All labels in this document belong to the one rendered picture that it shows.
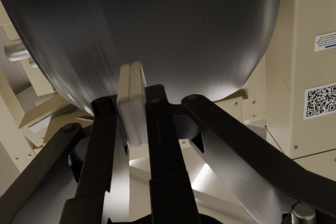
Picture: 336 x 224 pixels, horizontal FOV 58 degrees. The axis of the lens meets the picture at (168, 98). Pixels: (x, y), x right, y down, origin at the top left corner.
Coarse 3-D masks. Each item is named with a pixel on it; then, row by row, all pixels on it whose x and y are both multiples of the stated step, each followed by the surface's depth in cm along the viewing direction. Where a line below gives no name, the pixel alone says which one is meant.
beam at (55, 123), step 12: (228, 96) 90; (240, 96) 90; (228, 108) 91; (240, 108) 92; (60, 120) 97; (72, 120) 95; (84, 120) 94; (240, 120) 94; (48, 132) 92; (180, 144) 96; (132, 156) 96; (144, 156) 96
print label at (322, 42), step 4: (332, 32) 53; (316, 36) 53; (320, 36) 53; (324, 36) 53; (328, 36) 53; (332, 36) 54; (316, 40) 54; (320, 40) 54; (324, 40) 54; (328, 40) 54; (332, 40) 54; (316, 44) 54; (320, 44) 54; (324, 44) 54; (328, 44) 54; (332, 44) 54; (316, 48) 54; (320, 48) 55; (324, 48) 55
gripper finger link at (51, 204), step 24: (48, 144) 14; (72, 144) 14; (48, 168) 12; (72, 168) 15; (24, 192) 11; (48, 192) 12; (72, 192) 13; (0, 216) 10; (24, 216) 10; (48, 216) 11
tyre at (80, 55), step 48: (0, 0) 29; (48, 0) 26; (96, 0) 26; (144, 0) 27; (192, 0) 28; (240, 0) 29; (48, 48) 29; (96, 48) 29; (144, 48) 30; (192, 48) 31; (240, 48) 33; (96, 96) 35
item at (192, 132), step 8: (152, 88) 19; (160, 88) 18; (152, 96) 17; (160, 96) 17; (176, 104) 16; (176, 112) 15; (184, 112) 15; (176, 120) 15; (184, 120) 15; (192, 120) 15; (176, 128) 15; (184, 128) 15; (192, 128) 15; (184, 136) 15; (192, 136) 15; (200, 136) 15
